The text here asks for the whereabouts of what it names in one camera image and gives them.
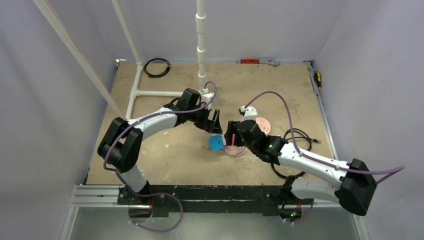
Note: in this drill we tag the yellow handled screwdriver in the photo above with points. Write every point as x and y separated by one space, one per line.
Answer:
317 79

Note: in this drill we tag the pink plug adapter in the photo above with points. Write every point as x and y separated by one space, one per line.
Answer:
233 139

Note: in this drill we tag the pink round power strip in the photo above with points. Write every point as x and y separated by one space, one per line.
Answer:
264 125

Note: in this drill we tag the red adjustable wrench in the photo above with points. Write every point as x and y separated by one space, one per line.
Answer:
269 61

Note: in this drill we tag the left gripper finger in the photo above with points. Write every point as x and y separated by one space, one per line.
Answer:
207 126
215 123

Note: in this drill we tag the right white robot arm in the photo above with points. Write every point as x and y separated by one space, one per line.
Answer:
346 183

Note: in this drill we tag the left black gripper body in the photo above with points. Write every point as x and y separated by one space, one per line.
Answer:
201 116

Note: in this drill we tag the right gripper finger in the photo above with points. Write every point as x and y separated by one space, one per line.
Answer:
239 142
228 135

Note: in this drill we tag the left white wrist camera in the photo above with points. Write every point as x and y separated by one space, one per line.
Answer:
206 97

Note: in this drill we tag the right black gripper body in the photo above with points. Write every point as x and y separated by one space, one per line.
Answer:
236 133

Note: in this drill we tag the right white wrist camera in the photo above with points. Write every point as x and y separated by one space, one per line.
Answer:
248 113

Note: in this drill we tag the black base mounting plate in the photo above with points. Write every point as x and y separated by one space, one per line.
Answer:
268 200

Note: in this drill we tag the aluminium extrusion rail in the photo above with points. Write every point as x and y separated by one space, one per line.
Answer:
103 196

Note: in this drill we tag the white PVC pipe frame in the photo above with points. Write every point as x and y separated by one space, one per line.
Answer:
58 26

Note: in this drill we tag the blue plug adapter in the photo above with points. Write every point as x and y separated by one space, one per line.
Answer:
211 142

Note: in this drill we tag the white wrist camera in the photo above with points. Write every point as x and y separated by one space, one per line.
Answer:
206 97
248 113

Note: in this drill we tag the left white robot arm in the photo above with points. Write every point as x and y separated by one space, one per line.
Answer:
120 146

